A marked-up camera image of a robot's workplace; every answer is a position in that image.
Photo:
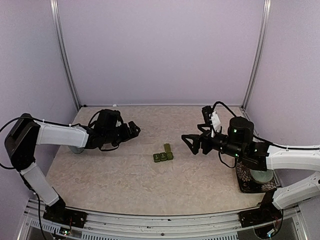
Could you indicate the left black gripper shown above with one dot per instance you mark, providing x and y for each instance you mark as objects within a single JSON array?
[{"x": 127, "y": 134}]

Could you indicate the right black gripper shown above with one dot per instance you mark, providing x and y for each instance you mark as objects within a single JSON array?
[{"x": 206, "y": 138}]

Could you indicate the green weekly pill organizer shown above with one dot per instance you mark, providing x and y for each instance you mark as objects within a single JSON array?
[{"x": 166, "y": 155}]

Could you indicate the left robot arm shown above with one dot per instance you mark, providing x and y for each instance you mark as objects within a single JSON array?
[{"x": 106, "y": 127}]

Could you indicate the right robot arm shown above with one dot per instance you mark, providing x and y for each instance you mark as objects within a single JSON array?
[{"x": 262, "y": 156}]

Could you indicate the light blue mug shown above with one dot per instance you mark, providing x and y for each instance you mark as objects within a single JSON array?
[{"x": 76, "y": 150}]

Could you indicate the black floral square plate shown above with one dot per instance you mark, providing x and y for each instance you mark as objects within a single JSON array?
[{"x": 246, "y": 183}]

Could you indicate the pale green bowl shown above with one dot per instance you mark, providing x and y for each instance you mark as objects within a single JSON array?
[{"x": 262, "y": 177}]

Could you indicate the front aluminium rail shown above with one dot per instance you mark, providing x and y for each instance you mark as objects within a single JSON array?
[{"x": 112, "y": 226}]

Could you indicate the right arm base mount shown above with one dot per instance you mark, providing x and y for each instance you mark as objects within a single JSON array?
[{"x": 263, "y": 214}]

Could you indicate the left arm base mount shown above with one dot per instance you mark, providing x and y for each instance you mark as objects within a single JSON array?
[{"x": 66, "y": 216}]

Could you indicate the right aluminium frame post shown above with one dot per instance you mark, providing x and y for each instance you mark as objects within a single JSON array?
[{"x": 258, "y": 53}]

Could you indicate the aluminium frame post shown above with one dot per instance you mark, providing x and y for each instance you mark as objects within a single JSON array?
[
  {"x": 63, "y": 53},
  {"x": 258, "y": 53}
]

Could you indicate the left aluminium frame post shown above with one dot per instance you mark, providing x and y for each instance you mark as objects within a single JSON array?
[{"x": 63, "y": 53}]

